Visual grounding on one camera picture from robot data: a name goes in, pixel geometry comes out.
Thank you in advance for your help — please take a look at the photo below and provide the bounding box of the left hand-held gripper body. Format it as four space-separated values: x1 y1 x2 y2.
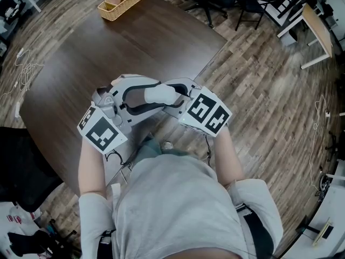
77 85 134 155

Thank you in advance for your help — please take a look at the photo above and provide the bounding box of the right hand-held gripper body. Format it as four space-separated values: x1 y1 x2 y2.
178 85 233 138

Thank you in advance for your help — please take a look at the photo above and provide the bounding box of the person's right forearm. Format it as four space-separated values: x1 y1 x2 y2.
212 125 245 188

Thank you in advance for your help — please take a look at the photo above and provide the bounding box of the person's left forearm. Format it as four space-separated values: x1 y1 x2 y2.
78 138 108 199

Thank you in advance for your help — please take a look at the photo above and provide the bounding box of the person's trouser leg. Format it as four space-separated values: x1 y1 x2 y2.
134 137 164 167

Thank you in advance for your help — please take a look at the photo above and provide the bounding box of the wicker basket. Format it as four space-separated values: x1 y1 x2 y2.
97 0 147 22

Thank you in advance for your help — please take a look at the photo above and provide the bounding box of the black mesh office chair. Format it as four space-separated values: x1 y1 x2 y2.
0 126 65 213

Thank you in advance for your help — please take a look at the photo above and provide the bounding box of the person's grey shirt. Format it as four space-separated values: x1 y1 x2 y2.
77 154 284 259

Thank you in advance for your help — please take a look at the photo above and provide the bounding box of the white waste bin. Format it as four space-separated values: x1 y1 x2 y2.
281 28 299 47

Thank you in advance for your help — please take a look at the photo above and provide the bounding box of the clear bag with red labels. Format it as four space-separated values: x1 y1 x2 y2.
5 206 43 224

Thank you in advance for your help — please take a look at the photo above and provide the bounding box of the black white patterned board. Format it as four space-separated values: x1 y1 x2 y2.
257 0 308 27

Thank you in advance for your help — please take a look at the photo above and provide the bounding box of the black chair base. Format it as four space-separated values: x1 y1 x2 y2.
324 130 345 162

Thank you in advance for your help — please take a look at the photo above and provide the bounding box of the wooden top desk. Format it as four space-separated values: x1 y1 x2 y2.
277 3 334 70

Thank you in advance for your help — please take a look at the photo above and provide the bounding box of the black chair with white items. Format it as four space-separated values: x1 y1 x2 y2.
0 0 26 25

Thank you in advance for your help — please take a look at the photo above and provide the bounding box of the wooden board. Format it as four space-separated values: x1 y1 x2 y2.
312 216 335 248

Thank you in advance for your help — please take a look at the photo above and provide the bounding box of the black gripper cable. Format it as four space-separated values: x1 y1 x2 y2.
203 133 214 162
104 149 133 170

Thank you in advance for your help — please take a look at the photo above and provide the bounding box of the white floor cable bundle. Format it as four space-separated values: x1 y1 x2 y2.
0 47 46 100

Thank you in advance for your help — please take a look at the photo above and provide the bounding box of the long white floor cable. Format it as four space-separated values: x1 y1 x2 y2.
308 94 334 197

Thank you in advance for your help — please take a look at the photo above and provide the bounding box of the black body strap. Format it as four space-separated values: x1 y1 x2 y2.
236 203 275 259

